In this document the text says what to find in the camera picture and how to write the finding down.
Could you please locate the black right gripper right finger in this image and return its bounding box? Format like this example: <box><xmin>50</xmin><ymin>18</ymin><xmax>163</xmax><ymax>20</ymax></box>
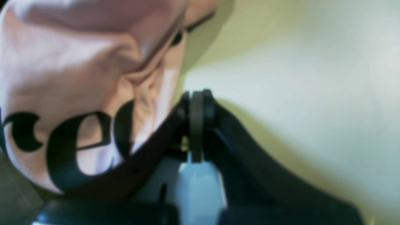
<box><xmin>202</xmin><ymin>89</ymin><xmax>364</xmax><ymax>225</ymax></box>

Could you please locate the pink T-shirt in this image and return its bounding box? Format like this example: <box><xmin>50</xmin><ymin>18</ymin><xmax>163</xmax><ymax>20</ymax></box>
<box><xmin>1</xmin><ymin>0</ymin><xmax>217</xmax><ymax>193</ymax></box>

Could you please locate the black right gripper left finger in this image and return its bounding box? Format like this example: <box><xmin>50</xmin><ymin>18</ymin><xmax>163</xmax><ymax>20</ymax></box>
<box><xmin>34</xmin><ymin>92</ymin><xmax>190</xmax><ymax>224</ymax></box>

